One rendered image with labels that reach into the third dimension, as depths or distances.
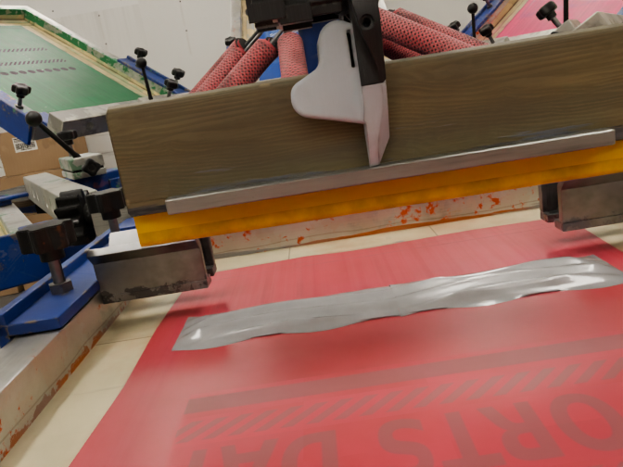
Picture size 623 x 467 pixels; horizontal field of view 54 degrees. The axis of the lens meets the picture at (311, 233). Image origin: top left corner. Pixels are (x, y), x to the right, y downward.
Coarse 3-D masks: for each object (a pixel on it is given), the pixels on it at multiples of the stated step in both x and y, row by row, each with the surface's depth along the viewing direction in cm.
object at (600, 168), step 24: (576, 168) 42; (600, 168) 42; (408, 192) 42; (432, 192) 42; (456, 192) 42; (480, 192) 42; (264, 216) 43; (288, 216) 43; (312, 216) 43; (336, 216) 43; (144, 240) 43; (168, 240) 43
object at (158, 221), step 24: (480, 168) 42; (504, 168) 42; (528, 168) 42; (552, 168) 42; (336, 192) 42; (360, 192) 42; (384, 192) 42; (144, 216) 42; (168, 216) 42; (192, 216) 43; (216, 216) 43; (240, 216) 43
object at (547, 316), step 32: (512, 224) 66; (544, 224) 64; (384, 256) 62; (416, 256) 60; (448, 256) 59; (480, 256) 57; (512, 256) 56; (544, 256) 54; (576, 256) 53; (608, 256) 52; (608, 288) 45; (416, 320) 45; (448, 320) 44; (480, 320) 44; (512, 320) 43; (544, 320) 42; (576, 320) 41; (608, 320) 40; (416, 352) 40; (448, 352) 40
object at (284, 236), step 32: (512, 192) 70; (288, 224) 71; (320, 224) 71; (352, 224) 71; (384, 224) 71; (416, 224) 71; (224, 256) 72; (96, 320) 52; (0, 352) 43; (32, 352) 42; (64, 352) 45; (0, 384) 38; (32, 384) 40; (0, 416) 36; (32, 416) 40; (0, 448) 36
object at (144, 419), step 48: (240, 288) 60; (288, 288) 57; (336, 288) 55; (288, 336) 46; (336, 336) 45; (384, 336) 43; (144, 384) 42; (192, 384) 41; (240, 384) 40; (96, 432) 37; (144, 432) 36
